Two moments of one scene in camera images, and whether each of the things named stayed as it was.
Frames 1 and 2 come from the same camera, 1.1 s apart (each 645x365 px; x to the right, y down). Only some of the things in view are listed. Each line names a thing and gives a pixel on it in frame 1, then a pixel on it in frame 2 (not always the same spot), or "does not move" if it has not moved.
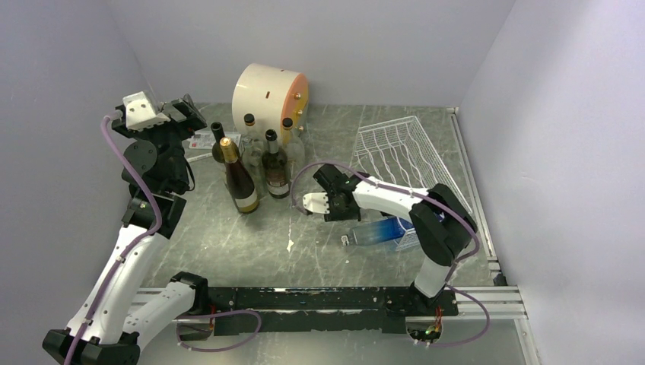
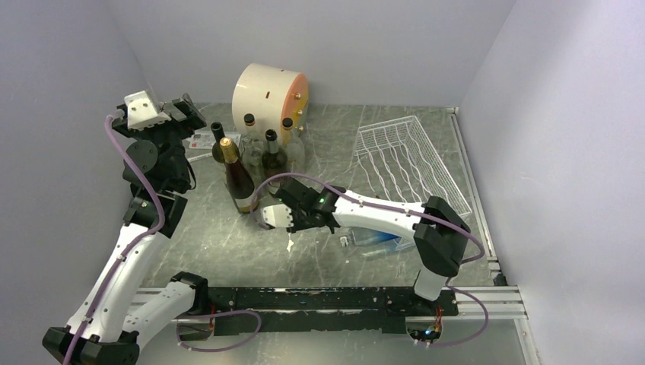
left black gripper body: (192, 123) does not move
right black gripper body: (336, 212) → (300, 221)
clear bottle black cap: (252, 161) does not move
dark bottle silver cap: (275, 168) does not move
